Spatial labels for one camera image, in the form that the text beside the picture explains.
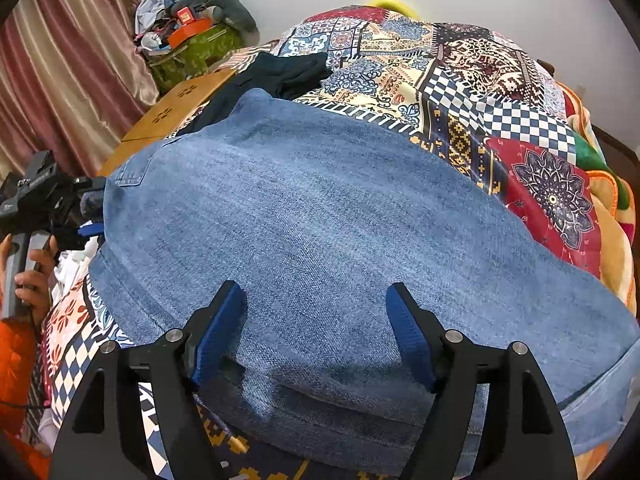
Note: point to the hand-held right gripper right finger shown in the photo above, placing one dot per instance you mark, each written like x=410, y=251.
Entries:
x=407, y=325

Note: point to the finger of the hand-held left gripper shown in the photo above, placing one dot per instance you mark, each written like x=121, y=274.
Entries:
x=92, y=230
x=92, y=202

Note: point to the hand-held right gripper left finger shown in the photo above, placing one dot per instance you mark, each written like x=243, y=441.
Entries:
x=220, y=320

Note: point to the blue denim pants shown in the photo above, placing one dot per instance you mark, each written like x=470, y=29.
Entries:
x=320, y=210

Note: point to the person's left hand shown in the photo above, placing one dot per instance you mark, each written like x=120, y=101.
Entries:
x=37, y=280

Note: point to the white cloth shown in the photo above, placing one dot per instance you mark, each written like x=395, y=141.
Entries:
x=75, y=265

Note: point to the wooden folding table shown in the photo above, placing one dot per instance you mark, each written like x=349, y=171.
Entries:
x=160, y=115

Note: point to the striped maroon curtain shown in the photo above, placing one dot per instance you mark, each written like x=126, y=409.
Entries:
x=65, y=60

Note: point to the green patterned bag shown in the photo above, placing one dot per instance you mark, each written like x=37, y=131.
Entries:
x=195, y=52

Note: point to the orange box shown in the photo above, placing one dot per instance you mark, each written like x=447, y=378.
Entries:
x=187, y=30

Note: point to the pile of mixed clothes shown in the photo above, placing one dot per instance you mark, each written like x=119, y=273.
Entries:
x=155, y=15

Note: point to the dark navy garment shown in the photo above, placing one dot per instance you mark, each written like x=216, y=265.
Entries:
x=270, y=75

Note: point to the orange yellow plush blanket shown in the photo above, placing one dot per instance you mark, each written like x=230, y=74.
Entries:
x=610, y=240

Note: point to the grey plush toy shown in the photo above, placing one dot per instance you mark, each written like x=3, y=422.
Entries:
x=235, y=7

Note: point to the patchwork printed bedsheet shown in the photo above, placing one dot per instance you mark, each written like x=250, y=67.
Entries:
x=450, y=85

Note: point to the yellow plush item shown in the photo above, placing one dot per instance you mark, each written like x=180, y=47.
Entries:
x=395, y=5

